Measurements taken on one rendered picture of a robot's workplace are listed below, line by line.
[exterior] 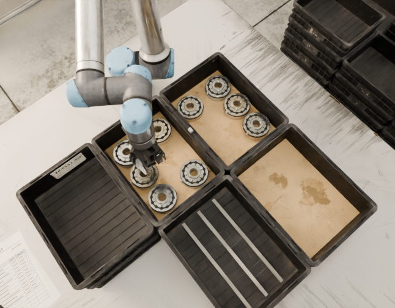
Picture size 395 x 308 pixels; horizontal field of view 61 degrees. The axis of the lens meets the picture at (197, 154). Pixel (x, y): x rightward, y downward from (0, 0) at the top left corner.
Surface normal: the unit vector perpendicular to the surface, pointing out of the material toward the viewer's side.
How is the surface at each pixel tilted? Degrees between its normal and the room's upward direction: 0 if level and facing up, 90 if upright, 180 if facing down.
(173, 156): 0
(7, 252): 0
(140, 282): 0
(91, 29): 26
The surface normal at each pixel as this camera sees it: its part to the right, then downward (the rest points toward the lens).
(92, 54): 0.39, -0.18
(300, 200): -0.03, -0.36
